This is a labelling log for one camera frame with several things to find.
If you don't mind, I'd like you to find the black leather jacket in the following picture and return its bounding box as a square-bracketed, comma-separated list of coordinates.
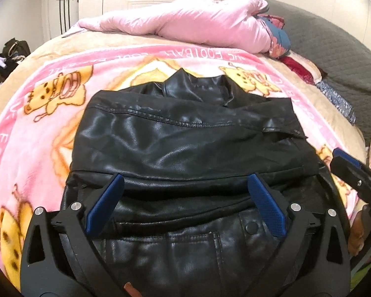
[59, 68, 351, 297]

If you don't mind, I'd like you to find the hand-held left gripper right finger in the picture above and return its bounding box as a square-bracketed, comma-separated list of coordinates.
[248, 174, 352, 297]

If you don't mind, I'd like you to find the blue white patterned cloth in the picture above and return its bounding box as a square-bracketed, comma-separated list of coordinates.
[317, 80, 357, 124]

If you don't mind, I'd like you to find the dark bag on floor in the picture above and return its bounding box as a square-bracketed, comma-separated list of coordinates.
[0, 39, 31, 89]

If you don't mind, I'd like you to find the grey quilted bedspread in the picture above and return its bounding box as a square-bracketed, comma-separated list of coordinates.
[241, 0, 371, 146]

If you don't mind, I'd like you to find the pink cartoon printed blanket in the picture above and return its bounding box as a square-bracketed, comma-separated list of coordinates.
[0, 31, 368, 291]

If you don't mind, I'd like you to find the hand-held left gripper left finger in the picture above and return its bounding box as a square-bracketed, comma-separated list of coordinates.
[19, 173, 127, 297]

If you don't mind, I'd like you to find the person's right hand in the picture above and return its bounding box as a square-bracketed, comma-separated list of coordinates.
[348, 204, 371, 256]

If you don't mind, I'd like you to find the pink padded quilt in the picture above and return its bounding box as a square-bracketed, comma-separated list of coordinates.
[77, 0, 274, 54]

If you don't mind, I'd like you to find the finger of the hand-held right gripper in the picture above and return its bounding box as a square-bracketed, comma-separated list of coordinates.
[329, 148, 371, 200]

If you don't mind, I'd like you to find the blue floral cloth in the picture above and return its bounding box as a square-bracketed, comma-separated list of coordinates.
[256, 14, 293, 59]

